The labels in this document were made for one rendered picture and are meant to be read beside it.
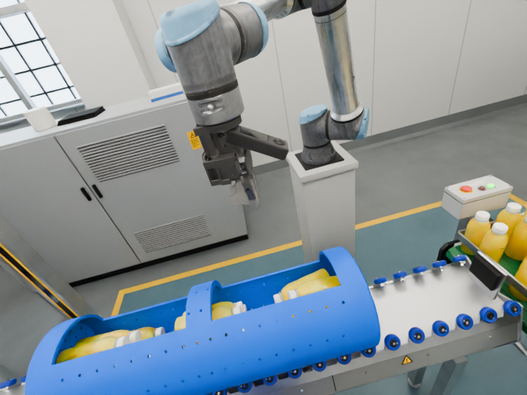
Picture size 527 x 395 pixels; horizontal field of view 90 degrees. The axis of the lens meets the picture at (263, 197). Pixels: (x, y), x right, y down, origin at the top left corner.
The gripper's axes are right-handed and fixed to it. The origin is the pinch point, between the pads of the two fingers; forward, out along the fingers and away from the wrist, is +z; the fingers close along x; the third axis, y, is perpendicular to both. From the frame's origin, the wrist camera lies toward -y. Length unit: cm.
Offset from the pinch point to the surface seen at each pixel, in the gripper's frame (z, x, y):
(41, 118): -7, -143, 163
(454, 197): 41, -39, -69
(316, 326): 30.3, 12.2, -7.8
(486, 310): 51, 2, -57
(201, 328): 25.8, 12.0, 20.2
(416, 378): 137, -12, -53
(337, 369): 56, 12, -12
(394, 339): 51, 7, -29
